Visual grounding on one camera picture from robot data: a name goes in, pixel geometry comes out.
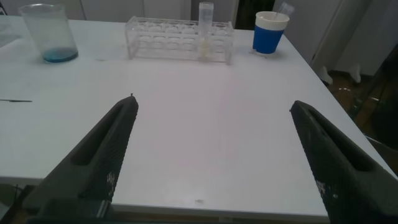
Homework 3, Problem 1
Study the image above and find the test tube with white pigment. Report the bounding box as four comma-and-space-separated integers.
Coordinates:
198, 2, 215, 62

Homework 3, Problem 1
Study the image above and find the blue and white paper cup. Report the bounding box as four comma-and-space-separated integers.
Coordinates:
252, 11, 290, 55

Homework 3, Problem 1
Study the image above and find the clear glass beaker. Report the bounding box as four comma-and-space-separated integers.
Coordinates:
18, 3, 79, 64

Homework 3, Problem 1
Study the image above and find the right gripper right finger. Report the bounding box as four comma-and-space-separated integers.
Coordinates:
289, 100, 398, 223

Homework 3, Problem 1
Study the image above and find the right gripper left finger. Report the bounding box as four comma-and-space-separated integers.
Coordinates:
23, 95, 139, 219

